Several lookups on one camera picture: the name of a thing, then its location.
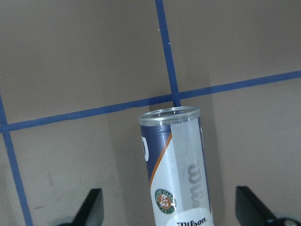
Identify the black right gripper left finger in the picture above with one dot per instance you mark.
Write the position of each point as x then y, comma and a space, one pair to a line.
91, 212

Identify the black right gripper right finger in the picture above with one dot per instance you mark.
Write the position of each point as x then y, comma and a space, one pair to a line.
251, 211

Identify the clear Wilson tennis ball can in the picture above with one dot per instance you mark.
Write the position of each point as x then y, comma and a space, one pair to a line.
173, 151

